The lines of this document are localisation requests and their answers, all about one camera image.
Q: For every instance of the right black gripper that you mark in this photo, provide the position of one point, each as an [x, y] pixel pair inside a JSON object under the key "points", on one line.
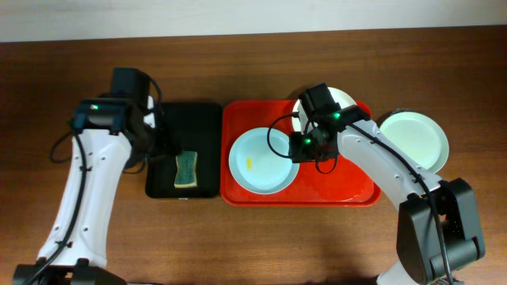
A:
{"points": [[329, 154]]}

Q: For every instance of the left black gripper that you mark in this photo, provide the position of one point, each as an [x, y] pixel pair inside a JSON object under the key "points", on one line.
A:
{"points": [[169, 144]]}

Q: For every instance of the green yellow sponge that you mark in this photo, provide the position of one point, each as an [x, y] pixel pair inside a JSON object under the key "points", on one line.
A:
{"points": [[186, 170]]}

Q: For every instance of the light blue plate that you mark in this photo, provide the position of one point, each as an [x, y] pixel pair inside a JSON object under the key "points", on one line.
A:
{"points": [[255, 167]]}

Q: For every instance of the pale green plate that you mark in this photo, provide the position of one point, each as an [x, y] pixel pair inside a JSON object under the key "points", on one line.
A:
{"points": [[418, 136]]}

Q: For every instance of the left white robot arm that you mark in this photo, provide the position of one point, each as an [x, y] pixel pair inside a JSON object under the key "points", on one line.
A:
{"points": [[108, 136]]}

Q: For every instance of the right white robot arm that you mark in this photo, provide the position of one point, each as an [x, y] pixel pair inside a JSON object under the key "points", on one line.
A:
{"points": [[439, 230]]}

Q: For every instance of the black rectangular tray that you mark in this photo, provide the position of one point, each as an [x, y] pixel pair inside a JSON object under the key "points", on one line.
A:
{"points": [[186, 126]]}

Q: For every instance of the red plastic tray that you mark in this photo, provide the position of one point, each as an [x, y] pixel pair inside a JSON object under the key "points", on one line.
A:
{"points": [[346, 186]]}

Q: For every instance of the white plate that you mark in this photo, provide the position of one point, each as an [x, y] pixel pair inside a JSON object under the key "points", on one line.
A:
{"points": [[339, 96]]}

